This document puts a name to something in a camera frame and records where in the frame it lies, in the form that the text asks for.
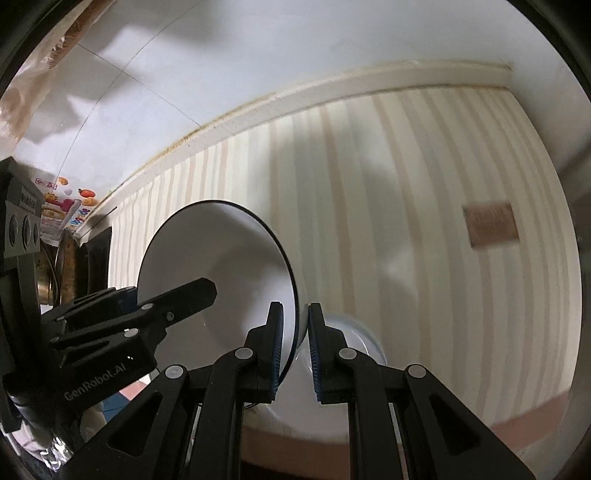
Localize colourful wall stickers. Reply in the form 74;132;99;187
39;176;100;232

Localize stainless steel steamer pot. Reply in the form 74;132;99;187
37;240;61;305

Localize white bowl with dark rim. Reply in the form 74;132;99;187
137;200;356;437

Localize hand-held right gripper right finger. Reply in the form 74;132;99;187
307;302;539;480

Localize white bowl with floral print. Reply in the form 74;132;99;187
323;314;387;367

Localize black wok with food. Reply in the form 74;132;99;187
55;227;112;305

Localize striped cat-print tablecloth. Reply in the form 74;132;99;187
106;85;583;457

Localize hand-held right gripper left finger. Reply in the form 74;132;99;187
71;301;283;480

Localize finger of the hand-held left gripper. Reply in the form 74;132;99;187
137;278;218;328
41;286;140;326

